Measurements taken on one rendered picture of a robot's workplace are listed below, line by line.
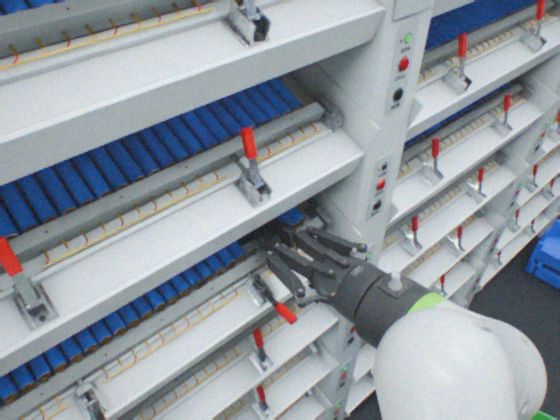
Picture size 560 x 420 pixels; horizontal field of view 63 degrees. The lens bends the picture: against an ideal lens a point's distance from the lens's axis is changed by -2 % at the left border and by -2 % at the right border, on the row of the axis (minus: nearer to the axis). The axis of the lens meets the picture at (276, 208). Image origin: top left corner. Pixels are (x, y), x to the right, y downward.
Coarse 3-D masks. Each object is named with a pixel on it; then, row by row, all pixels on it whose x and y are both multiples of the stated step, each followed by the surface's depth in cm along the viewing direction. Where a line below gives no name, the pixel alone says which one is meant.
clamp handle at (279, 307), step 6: (264, 288) 67; (264, 294) 68; (270, 294) 68; (270, 300) 67; (276, 300) 67; (276, 306) 66; (282, 306) 66; (282, 312) 65; (288, 312) 65; (288, 318) 64; (294, 318) 64
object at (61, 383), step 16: (304, 224) 76; (320, 224) 76; (256, 256) 71; (240, 272) 69; (208, 288) 66; (224, 288) 67; (176, 304) 64; (192, 304) 64; (224, 304) 67; (160, 320) 62; (176, 320) 64; (128, 336) 60; (144, 336) 61; (96, 352) 58; (112, 352) 59; (80, 368) 57; (96, 368) 57; (48, 384) 55; (64, 384) 55; (32, 400) 54; (48, 400) 55; (0, 416) 52; (16, 416) 53
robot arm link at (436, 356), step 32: (416, 320) 36; (448, 320) 35; (384, 352) 36; (416, 352) 34; (448, 352) 33; (480, 352) 33; (512, 352) 38; (384, 384) 35; (416, 384) 33; (448, 384) 32; (480, 384) 32; (512, 384) 34; (384, 416) 36; (416, 416) 33; (448, 416) 32; (480, 416) 31; (512, 416) 33
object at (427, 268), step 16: (480, 208) 137; (464, 224) 136; (480, 224) 138; (496, 224) 137; (448, 240) 132; (464, 240) 133; (480, 240) 134; (432, 256) 127; (448, 256) 129; (416, 272) 123; (432, 272) 125
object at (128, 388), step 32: (320, 192) 77; (192, 288) 68; (192, 320) 66; (224, 320) 67; (256, 320) 72; (160, 352) 62; (192, 352) 63; (96, 384) 58; (128, 384) 59; (160, 384) 62; (64, 416) 56
